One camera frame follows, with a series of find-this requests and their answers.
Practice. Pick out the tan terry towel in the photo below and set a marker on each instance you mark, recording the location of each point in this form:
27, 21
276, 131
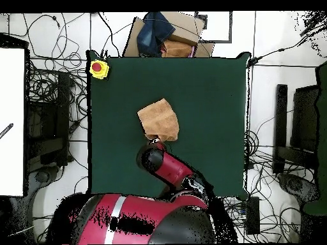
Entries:
159, 120

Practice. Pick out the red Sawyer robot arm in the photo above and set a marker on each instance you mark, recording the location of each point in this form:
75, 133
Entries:
143, 219

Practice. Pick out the dark green table cloth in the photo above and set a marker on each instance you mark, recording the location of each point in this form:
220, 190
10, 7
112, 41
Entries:
209, 102

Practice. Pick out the tan towel in box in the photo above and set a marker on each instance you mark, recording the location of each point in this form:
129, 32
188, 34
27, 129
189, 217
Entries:
176, 49

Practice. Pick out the yellow emergency stop button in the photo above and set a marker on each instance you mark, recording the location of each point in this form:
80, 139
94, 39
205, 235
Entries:
97, 67

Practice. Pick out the black equipment rack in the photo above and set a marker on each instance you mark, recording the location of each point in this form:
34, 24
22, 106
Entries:
62, 102

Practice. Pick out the blue denim jeans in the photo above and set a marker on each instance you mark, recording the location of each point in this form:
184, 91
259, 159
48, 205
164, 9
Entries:
153, 33

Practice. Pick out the black power strip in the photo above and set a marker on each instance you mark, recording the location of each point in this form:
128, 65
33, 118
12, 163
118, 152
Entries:
253, 217

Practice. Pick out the brown cardboard box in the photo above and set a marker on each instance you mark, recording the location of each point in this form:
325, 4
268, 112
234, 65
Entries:
185, 28

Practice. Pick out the long black floor bar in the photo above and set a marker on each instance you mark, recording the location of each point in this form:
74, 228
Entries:
280, 122

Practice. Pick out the grey stand base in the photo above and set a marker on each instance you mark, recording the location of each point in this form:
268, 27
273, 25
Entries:
42, 176
296, 186

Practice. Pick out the black panel stand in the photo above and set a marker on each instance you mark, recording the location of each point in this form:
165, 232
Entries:
305, 114

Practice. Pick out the green cloth on stand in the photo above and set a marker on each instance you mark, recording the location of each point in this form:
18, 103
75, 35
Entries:
322, 127

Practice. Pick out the black rectangular floor frame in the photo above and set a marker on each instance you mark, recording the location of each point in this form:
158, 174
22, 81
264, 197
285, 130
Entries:
219, 41

